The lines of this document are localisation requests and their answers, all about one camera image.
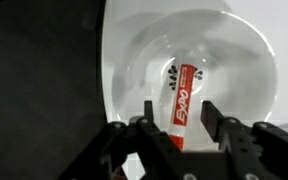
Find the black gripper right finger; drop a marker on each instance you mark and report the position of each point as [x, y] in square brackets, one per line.
[250, 150]

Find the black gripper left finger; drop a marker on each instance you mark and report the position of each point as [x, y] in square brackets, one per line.
[157, 146]

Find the red Expo marker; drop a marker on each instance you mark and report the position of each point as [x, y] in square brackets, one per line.
[183, 100]

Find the white bowl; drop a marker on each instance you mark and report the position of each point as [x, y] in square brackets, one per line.
[237, 66]

